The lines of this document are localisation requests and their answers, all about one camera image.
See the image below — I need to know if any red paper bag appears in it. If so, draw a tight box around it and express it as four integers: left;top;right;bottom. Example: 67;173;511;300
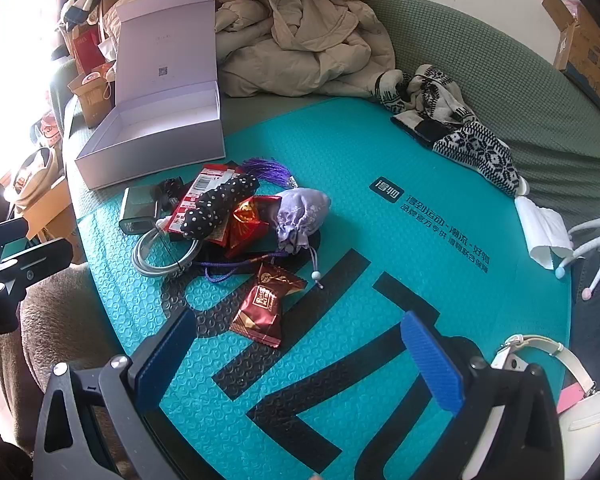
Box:
70;27;103;73

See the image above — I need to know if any white tissue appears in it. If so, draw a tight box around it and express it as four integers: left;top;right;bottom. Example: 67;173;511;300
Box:
514;195;575;268

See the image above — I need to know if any brown plush cushion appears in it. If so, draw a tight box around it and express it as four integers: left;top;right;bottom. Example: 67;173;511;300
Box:
0;260;131;461

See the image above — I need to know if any black polka dot hair tie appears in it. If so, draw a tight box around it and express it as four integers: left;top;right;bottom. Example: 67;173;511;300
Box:
180;174;260;248

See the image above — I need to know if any printed cardboard box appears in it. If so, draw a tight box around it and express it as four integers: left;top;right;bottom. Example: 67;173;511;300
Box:
541;0;600;111

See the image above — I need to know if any black hair scrunchie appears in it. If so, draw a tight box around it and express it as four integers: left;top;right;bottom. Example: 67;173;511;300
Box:
152;177;183;211

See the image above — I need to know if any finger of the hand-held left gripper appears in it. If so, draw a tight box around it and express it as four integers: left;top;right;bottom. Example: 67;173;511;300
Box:
0;217;29;263
0;237;74;306

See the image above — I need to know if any white cable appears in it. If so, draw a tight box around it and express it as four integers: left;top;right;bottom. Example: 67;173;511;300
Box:
131;220;201;277

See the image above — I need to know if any green sofa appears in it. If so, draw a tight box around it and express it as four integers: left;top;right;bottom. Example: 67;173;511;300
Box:
50;0;600;291

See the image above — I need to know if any beige padded jacket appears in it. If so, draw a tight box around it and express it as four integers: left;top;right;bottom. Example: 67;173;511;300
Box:
214;0;397;100

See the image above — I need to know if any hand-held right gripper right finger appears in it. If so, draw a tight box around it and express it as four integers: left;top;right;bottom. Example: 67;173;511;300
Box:
400;310;566;480

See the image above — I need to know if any lavender drawstring pouch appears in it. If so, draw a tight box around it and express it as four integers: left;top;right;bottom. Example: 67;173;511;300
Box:
272;189;333;290

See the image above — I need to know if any tan round basket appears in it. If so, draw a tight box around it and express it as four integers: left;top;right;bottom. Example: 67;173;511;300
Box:
12;147;68;211

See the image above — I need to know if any white gift box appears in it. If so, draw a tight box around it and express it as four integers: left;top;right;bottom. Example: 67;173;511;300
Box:
74;0;227;191

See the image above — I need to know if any white handbag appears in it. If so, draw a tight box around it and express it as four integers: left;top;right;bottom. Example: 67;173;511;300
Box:
490;334;600;480

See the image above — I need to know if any brown paper bag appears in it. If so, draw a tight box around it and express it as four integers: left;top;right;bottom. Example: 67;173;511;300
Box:
69;62;118;128

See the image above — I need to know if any maroon candy packet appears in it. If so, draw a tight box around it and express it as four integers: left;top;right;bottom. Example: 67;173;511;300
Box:
228;262;308;348

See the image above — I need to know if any teal bubble mailer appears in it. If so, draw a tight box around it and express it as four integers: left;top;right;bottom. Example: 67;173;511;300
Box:
75;95;573;480

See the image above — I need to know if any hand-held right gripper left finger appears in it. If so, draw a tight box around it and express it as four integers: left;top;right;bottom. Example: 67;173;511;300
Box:
32;305;201;480

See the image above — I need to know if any black white patterned knit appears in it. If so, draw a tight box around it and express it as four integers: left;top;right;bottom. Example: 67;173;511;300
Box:
372;64;528;197

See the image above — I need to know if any pink printed box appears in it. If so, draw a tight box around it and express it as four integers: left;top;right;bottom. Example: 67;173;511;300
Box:
34;112;62;146

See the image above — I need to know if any purple tassel ornament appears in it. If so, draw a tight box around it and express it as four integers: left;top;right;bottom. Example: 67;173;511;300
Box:
203;157;300;285

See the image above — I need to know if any white plush toy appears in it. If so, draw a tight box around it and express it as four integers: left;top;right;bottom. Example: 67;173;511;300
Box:
555;205;600;301

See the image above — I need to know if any bright red candy packet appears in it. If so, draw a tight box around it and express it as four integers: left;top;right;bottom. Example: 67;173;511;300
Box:
225;195;281;261

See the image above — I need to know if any red white snack packet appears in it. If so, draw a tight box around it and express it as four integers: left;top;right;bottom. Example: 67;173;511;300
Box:
162;162;238;246

